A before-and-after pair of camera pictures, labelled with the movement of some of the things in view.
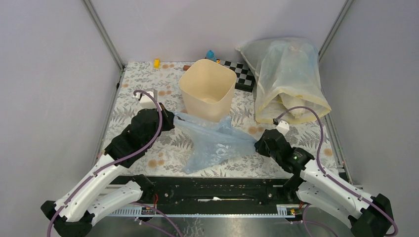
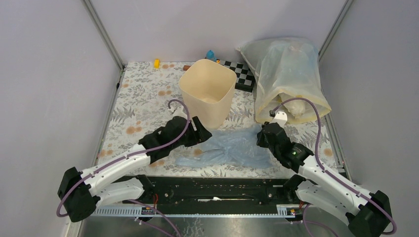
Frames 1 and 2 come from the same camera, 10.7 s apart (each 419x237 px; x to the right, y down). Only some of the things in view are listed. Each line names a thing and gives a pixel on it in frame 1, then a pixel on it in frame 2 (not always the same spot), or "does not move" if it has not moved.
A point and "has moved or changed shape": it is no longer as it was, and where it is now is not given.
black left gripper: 168,116 → 199,135
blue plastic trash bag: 208,145 has moved or changed shape
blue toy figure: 210,56 does not move
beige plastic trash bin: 207,89 does not move
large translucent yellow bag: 286,75 does not move
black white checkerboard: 245,79 does not move
